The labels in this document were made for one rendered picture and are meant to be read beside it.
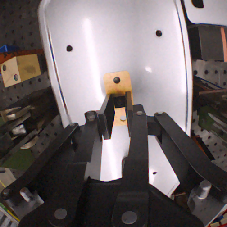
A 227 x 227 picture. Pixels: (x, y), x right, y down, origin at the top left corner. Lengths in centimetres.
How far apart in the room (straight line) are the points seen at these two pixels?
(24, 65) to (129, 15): 16
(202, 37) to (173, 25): 6
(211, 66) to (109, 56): 47
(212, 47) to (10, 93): 75
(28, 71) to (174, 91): 21
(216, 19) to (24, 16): 64
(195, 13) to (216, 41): 7
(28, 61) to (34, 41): 41
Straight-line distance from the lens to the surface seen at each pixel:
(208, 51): 27
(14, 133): 22
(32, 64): 22
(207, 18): 25
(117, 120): 23
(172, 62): 22
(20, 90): 69
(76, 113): 24
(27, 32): 65
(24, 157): 81
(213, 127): 25
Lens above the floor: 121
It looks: 67 degrees down
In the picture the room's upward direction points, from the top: 169 degrees counter-clockwise
